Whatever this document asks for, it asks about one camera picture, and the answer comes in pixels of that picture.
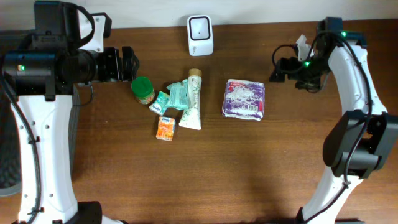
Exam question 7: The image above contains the small teal tissue pack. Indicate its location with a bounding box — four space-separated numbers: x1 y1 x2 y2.
149 91 170 116

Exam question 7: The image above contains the red purple tissue pack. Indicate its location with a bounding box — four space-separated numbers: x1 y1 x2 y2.
221 79 266 121

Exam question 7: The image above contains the teal wipes packet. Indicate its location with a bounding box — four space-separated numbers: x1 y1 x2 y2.
167 79 188 110

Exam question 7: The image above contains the orange tissue pack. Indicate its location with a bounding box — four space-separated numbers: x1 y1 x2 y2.
155 116 176 141

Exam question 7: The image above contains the white green tube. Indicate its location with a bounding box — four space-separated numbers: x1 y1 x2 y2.
178 68 202 130

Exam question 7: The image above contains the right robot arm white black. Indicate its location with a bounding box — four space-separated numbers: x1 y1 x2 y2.
269 17 397 223

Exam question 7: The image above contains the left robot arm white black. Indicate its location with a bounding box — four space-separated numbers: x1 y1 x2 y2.
1 1 138 224

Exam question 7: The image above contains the grey plastic mesh basket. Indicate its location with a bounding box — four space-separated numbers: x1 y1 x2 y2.
0 29 81 197

